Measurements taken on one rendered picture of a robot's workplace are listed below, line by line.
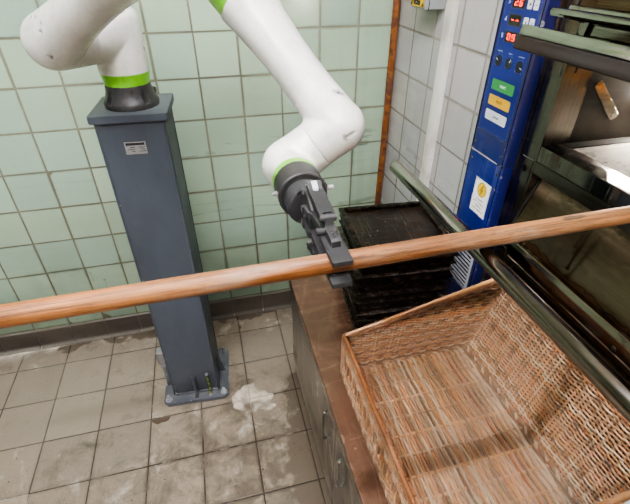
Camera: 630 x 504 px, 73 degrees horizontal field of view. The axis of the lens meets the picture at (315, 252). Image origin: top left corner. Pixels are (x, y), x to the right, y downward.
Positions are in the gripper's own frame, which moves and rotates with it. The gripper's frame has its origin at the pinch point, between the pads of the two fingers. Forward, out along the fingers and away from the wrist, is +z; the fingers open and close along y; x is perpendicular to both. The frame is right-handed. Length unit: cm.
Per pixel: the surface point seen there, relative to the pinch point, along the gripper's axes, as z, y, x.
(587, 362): 23.5, 2.2, -23.3
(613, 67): -8, -22, -46
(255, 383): -76, 119, 11
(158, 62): -124, -5, 29
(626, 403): 29.0, 2.3, -23.2
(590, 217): 0.9, -1.4, -42.5
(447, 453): 2, 61, -28
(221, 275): 1.0, -1.3, 16.3
